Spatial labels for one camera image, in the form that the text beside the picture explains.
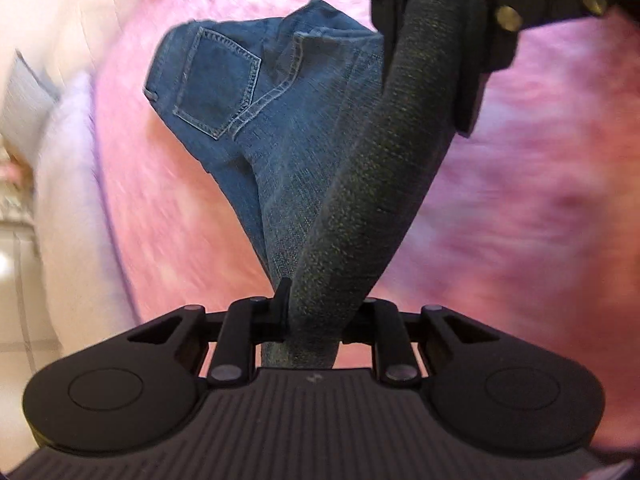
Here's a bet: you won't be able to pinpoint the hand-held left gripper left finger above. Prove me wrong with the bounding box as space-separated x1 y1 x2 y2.
127 277 292 387

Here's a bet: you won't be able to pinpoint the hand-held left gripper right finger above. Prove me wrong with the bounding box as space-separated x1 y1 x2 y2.
345 298 496 387

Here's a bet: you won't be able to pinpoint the pink floral blanket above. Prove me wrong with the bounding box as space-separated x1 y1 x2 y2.
92 0 640 456

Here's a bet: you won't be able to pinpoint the blue denim jeans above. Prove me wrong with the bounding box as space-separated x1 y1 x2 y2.
142 0 486 368

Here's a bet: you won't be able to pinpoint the white ribbed quilt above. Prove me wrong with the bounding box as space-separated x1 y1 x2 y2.
32 72 148 358

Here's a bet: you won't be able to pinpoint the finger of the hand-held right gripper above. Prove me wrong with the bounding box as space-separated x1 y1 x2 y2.
350 0 419 85
452 0 640 139

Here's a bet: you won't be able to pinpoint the grey pillow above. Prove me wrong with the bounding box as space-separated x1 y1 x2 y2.
0 50 66 161

